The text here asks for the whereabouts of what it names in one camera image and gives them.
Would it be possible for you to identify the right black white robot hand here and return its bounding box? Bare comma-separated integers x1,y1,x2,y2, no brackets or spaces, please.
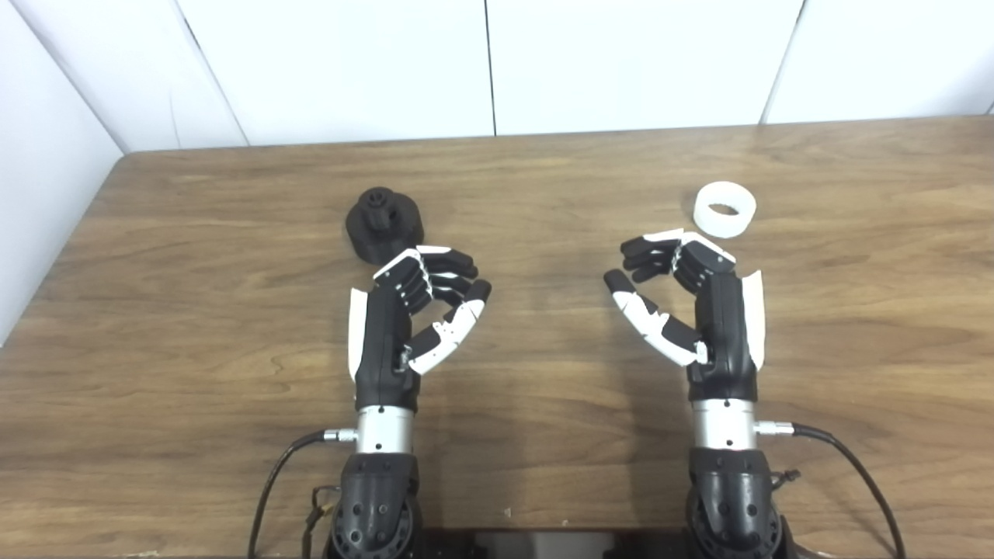
603,228,766,404

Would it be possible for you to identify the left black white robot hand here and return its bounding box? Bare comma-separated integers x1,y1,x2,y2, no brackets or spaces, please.
347,245,492,412

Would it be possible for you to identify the white plastic ring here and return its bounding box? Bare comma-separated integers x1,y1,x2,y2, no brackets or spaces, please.
693,181,758,238

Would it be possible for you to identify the round black plastic part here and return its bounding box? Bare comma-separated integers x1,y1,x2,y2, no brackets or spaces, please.
346,187,426,263

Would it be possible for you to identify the dark robot torso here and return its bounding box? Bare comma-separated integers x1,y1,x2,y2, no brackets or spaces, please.
419,528,692,559

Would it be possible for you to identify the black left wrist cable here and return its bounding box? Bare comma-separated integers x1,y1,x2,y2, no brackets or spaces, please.
247,427,360,559

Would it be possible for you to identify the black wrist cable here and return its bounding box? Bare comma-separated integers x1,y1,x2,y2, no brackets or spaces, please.
755,420,906,559
247,427,360,559

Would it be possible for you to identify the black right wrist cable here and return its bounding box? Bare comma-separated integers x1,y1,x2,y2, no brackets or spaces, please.
755,420,906,559

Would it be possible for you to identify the thin wire with yellow plug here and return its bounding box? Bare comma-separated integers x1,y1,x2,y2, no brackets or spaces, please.
303,485,342,556

